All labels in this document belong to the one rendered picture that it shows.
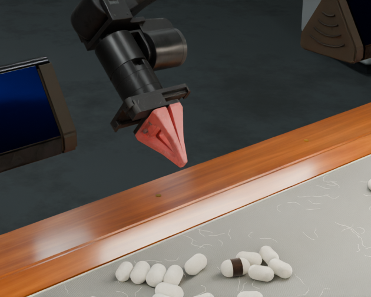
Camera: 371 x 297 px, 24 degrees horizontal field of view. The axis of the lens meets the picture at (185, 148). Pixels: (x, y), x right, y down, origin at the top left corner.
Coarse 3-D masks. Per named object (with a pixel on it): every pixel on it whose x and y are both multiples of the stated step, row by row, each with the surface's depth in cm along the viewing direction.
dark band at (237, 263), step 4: (232, 260) 108; (236, 260) 108; (240, 260) 108; (232, 264) 108; (236, 264) 108; (240, 264) 108; (236, 268) 107; (240, 268) 108; (236, 272) 108; (240, 272) 108
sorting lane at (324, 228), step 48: (288, 192) 130; (336, 192) 130; (192, 240) 117; (240, 240) 117; (288, 240) 117; (336, 240) 117; (48, 288) 106; (96, 288) 106; (144, 288) 106; (192, 288) 106; (240, 288) 106; (288, 288) 106; (336, 288) 106
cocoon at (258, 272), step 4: (252, 268) 107; (256, 268) 107; (260, 268) 107; (264, 268) 107; (268, 268) 107; (248, 272) 108; (252, 272) 107; (256, 272) 107; (260, 272) 107; (264, 272) 107; (268, 272) 107; (272, 272) 107; (252, 276) 107; (256, 276) 107; (260, 276) 107; (264, 276) 107; (268, 276) 107; (272, 276) 107; (264, 280) 107; (268, 280) 107
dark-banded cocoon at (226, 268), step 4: (228, 260) 108; (244, 260) 108; (224, 264) 108; (228, 264) 108; (244, 264) 108; (248, 264) 108; (220, 268) 108; (224, 268) 108; (228, 268) 107; (232, 268) 107; (244, 268) 108; (248, 268) 108; (224, 272) 108; (228, 272) 107; (232, 272) 107; (244, 272) 108; (228, 276) 108; (232, 276) 108
